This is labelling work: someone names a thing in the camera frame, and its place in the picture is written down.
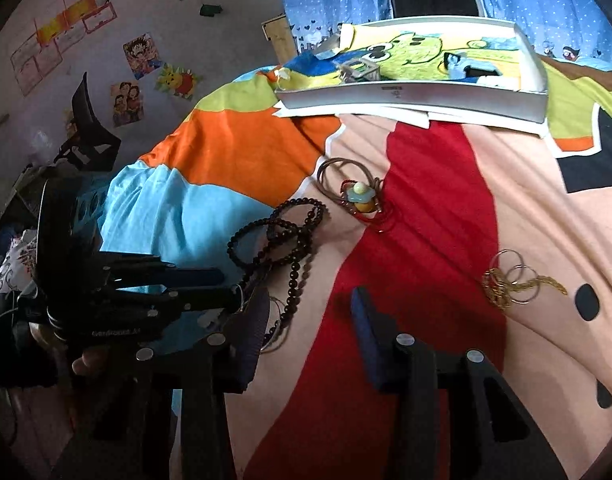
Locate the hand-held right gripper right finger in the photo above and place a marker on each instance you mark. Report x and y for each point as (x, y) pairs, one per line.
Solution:
(368, 345)

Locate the person's left hand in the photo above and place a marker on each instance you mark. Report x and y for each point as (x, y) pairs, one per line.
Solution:
(91, 360)

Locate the colourful printed blanket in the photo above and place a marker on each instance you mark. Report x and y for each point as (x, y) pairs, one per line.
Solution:
(435, 260)

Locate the yellow cartoon wall poster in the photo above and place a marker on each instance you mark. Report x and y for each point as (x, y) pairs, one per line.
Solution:
(178, 82)

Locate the small transparent box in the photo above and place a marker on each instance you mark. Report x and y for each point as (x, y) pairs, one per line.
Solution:
(360, 70)

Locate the white cartoon print box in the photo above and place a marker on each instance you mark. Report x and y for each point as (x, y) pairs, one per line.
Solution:
(410, 95)

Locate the cartoon family wall poster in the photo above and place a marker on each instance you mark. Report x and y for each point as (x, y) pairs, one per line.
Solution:
(127, 105)

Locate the brown cardboard piece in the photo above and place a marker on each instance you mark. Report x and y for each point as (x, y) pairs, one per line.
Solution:
(280, 35)

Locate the blue dotted curtain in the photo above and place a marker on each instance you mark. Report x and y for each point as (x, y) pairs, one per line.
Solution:
(545, 5)
(331, 0)

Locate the anime character wall poster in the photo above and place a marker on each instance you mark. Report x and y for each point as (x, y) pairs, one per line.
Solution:
(142, 57)

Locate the white floral cloth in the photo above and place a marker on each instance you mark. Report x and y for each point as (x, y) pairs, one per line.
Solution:
(13, 265)

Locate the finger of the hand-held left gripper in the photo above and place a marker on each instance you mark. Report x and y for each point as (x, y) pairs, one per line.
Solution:
(196, 276)
(206, 301)

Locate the white box lid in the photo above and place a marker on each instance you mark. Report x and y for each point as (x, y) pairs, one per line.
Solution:
(415, 116)

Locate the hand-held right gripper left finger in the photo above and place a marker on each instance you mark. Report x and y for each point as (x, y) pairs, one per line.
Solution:
(251, 345)

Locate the pink wall chart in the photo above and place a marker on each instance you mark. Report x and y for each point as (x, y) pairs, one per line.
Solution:
(61, 40)

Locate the green wall ornament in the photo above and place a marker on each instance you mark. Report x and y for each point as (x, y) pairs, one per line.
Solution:
(211, 10)

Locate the grey folded card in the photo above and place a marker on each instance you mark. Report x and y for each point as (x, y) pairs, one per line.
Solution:
(331, 42)

